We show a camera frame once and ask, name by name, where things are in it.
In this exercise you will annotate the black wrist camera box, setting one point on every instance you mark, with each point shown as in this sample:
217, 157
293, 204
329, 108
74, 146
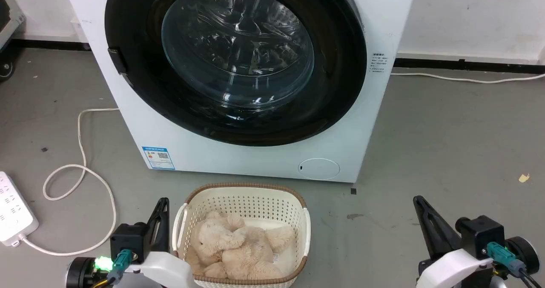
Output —
479, 235
127, 239

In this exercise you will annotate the black round washer door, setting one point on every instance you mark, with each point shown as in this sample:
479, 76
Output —
336, 88

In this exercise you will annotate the white front-loading washing machine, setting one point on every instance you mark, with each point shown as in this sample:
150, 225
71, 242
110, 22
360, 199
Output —
238, 160

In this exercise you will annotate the cream perforated laundry basket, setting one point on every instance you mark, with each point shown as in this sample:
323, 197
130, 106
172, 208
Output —
247, 196

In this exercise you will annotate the grey wheeled cart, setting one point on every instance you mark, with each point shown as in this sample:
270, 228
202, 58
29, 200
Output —
6, 24

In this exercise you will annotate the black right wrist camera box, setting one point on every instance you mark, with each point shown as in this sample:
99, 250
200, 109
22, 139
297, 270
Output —
479, 235

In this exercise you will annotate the yellow paper scrap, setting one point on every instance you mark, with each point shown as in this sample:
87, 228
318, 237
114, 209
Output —
523, 178

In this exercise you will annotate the white oval filter cover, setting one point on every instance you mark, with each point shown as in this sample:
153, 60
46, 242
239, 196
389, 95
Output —
319, 168

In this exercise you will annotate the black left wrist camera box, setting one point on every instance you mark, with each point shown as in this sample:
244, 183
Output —
127, 239

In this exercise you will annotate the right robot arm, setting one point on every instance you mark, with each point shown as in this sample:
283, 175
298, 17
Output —
523, 254

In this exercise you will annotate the white power strip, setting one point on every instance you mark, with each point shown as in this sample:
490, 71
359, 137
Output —
10, 213

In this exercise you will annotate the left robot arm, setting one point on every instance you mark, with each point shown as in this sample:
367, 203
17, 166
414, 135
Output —
81, 273

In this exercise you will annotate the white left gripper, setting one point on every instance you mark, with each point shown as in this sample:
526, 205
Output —
164, 269

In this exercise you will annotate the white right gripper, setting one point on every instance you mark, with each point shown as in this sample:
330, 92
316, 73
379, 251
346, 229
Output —
453, 269

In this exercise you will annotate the beige plush teddy bear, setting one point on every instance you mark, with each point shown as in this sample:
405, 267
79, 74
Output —
242, 249

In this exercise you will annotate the blue energy label sticker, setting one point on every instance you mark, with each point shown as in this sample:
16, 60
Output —
159, 158

